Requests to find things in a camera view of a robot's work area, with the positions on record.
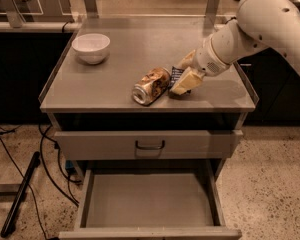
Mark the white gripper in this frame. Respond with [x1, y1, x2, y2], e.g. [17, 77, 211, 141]
[169, 35, 230, 95]

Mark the dark blue rxbar wrapper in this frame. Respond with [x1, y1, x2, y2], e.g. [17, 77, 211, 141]
[168, 67, 184, 89]

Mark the crushed golden drink can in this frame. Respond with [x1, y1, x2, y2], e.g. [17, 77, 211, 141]
[132, 67, 170, 106]

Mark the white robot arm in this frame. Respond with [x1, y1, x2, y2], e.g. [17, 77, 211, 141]
[169, 0, 300, 95]

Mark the closed grey top drawer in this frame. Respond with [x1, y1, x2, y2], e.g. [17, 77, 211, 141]
[55, 130, 243, 161]

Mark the grey drawer cabinet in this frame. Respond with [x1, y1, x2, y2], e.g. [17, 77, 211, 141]
[38, 15, 260, 240]

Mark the open grey middle drawer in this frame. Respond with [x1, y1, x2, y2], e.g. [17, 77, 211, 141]
[59, 160, 242, 240]

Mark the white ceramic bowl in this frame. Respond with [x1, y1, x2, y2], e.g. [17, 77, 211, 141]
[71, 33, 110, 65]

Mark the black bar on floor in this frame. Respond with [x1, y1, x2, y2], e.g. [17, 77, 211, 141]
[0, 152, 40, 238]

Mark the right grey upright post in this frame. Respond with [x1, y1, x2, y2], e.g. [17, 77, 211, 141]
[205, 0, 220, 17]

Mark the grey upright post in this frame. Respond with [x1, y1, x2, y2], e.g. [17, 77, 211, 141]
[0, 0, 24, 28]
[205, 0, 220, 17]
[84, 0, 98, 18]

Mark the black drawer handle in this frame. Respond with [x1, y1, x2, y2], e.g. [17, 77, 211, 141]
[135, 140, 165, 151]

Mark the middle grey upright post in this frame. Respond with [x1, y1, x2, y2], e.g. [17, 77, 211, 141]
[84, 0, 98, 18]

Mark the left grey upright post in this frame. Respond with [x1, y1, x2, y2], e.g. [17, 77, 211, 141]
[0, 0, 24, 28]

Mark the white horizontal rail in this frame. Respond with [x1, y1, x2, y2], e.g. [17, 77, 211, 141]
[0, 21, 234, 34]

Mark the thin black floor cable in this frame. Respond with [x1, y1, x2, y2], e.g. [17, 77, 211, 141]
[0, 126, 49, 240]

